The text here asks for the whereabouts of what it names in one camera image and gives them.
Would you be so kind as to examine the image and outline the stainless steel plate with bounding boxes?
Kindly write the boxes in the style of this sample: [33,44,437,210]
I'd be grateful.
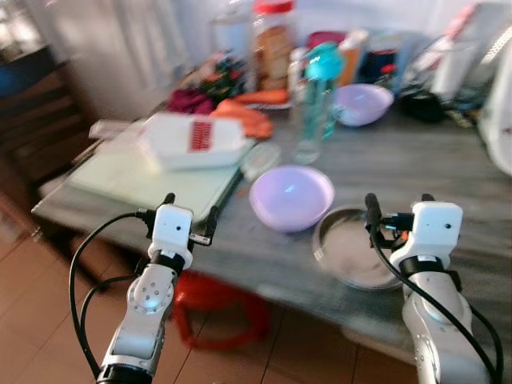
[312,206,410,291]

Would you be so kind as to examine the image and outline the light green cutting board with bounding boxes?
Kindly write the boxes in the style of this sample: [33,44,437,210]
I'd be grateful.
[66,138,257,226]

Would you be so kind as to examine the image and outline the red plastic stool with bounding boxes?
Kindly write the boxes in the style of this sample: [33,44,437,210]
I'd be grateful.
[171,270,274,350]

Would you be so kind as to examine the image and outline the white box with red label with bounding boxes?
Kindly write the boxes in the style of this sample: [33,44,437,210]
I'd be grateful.
[142,113,250,171]

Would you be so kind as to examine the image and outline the small translucent lid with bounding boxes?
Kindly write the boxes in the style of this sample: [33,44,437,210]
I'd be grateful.
[240,143,282,182]

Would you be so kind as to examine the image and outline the large purple plastic bowl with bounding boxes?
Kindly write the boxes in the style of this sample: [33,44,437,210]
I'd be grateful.
[249,166,336,234]

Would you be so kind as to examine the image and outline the black bag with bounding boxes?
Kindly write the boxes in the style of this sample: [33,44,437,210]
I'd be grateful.
[398,84,448,123]

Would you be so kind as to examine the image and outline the clear drinking glass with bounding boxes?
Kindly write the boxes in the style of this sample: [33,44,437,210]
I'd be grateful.
[292,76,325,166]

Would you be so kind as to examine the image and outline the purple vegetables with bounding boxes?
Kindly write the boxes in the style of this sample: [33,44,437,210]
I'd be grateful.
[166,88,218,116]

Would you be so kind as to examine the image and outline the small purple plastic bowl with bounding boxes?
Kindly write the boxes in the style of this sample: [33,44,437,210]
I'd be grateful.
[334,83,396,128]

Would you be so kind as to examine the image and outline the orange carrot bunch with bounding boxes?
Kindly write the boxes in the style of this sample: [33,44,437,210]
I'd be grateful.
[211,98,275,139]

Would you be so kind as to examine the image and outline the white kitchen appliance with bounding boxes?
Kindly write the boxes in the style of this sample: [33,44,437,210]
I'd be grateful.
[478,38,512,178]

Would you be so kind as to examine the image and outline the green and red vegetable bunch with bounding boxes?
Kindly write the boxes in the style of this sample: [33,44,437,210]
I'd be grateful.
[198,52,248,101]

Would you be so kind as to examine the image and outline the single orange carrot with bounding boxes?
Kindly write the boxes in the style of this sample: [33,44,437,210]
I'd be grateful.
[234,89,291,107]

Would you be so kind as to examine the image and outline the dark blue can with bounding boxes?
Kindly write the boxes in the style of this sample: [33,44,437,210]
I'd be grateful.
[360,35,406,87]

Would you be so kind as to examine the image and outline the white carton with red stripe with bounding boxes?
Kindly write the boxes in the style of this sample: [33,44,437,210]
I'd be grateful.
[428,3,486,102]

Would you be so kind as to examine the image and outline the teal water bottle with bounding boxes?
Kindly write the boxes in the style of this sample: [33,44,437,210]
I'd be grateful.
[304,42,346,143]

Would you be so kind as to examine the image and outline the dark wooden cabinet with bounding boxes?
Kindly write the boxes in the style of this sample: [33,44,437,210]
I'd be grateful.
[0,46,90,241]

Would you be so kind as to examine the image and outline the orange bottle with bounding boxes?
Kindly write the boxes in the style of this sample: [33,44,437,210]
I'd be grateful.
[338,30,370,87]

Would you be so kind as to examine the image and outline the white curtain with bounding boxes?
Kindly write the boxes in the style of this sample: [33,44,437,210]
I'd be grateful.
[28,0,214,122]

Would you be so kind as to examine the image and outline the magenta container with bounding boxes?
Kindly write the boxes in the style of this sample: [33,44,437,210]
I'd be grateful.
[308,30,347,49]

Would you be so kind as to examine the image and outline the clear glass jar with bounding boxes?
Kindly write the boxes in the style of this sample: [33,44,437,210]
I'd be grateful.
[212,0,254,58]

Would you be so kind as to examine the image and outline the red lid snack jar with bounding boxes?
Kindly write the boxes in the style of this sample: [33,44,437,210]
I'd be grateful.
[252,0,298,92]

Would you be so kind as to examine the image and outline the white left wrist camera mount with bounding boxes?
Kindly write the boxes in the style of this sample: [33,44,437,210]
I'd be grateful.
[150,205,194,258]

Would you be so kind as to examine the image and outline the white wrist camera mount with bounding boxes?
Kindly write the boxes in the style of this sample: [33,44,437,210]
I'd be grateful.
[150,205,194,258]
[411,202,464,261]

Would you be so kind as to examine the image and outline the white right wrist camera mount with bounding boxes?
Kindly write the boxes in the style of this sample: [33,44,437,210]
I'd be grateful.
[411,202,464,261]

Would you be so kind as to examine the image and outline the long black right arm cable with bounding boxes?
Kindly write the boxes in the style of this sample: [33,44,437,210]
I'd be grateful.
[368,226,493,383]

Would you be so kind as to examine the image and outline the long black arm cable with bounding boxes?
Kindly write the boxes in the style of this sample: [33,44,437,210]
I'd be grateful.
[68,210,158,378]
[368,226,493,383]

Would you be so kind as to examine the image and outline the short black left arm cable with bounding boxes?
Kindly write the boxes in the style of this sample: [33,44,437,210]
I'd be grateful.
[78,275,135,329]

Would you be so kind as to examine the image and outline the short black arm cable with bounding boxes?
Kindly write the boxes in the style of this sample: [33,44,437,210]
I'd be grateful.
[468,304,505,381]
[78,275,135,329]

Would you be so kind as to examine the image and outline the long black left arm cable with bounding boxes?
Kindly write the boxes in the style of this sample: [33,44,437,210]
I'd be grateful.
[68,210,158,378]

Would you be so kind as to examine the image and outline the short black right arm cable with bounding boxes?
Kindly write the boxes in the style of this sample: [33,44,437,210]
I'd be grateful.
[468,304,505,381]

